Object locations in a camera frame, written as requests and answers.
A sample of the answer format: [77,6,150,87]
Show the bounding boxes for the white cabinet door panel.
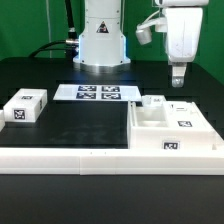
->
[162,101,212,132]
[142,95,166,107]

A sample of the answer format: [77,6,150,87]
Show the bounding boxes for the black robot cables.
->
[29,0,81,58]

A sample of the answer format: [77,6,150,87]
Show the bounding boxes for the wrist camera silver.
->
[136,18,167,45]

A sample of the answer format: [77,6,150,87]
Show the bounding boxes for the white cabinet top block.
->
[3,88,47,123]

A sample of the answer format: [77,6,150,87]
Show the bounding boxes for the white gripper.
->
[155,0,209,88]

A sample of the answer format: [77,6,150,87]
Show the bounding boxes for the white L-shaped boundary fence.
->
[0,114,224,176]

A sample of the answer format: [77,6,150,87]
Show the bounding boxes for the white cabinet body box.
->
[127,102,222,151]

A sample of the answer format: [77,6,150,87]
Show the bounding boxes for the small white block left edge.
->
[0,110,5,132]

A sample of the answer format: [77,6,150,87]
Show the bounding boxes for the white marker base plate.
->
[54,84,141,101]

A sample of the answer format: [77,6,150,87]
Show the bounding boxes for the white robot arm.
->
[73,0,209,88]

